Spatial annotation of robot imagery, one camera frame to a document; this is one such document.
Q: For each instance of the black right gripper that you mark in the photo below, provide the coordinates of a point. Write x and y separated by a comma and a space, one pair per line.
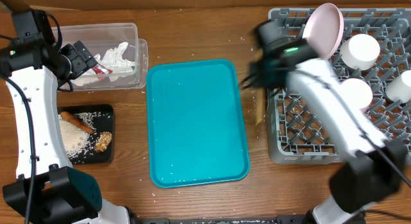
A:
253, 83

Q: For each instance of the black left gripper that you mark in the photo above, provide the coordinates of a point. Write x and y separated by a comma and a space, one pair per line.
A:
82, 60

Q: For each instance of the red snack wrapper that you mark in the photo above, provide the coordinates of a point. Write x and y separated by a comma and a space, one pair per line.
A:
101, 70

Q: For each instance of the wooden chopstick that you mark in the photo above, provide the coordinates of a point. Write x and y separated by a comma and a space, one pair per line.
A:
260, 103

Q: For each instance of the white napkin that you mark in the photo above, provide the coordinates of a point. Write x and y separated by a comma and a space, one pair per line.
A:
113, 60

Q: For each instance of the orange carrot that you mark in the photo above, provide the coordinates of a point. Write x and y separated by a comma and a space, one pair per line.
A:
66, 116

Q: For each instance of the large white plate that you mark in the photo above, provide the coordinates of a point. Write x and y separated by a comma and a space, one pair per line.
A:
324, 29

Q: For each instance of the brown walnut food scrap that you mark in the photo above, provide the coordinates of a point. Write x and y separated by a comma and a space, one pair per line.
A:
103, 142

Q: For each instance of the pile of rice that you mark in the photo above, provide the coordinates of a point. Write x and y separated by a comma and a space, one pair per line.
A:
78, 143

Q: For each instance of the small white plate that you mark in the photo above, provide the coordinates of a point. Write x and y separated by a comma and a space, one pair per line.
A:
358, 93

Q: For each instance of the white upturned cup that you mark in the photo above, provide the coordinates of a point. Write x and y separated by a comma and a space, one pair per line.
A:
360, 52

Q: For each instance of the pale green saucer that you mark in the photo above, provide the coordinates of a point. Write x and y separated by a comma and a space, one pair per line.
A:
400, 88

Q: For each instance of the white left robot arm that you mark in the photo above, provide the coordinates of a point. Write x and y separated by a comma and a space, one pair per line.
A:
48, 189

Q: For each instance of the grey dishwasher rack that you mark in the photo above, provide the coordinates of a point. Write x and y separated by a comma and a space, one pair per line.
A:
295, 135

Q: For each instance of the clear plastic bin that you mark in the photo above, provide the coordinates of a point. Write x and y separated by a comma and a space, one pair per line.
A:
98, 38

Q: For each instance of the black tray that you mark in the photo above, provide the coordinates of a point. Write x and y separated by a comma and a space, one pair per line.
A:
105, 123

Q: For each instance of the teal serving tray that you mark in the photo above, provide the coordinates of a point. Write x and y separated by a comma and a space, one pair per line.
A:
196, 129

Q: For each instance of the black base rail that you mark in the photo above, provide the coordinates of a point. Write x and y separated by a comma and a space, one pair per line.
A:
284, 219

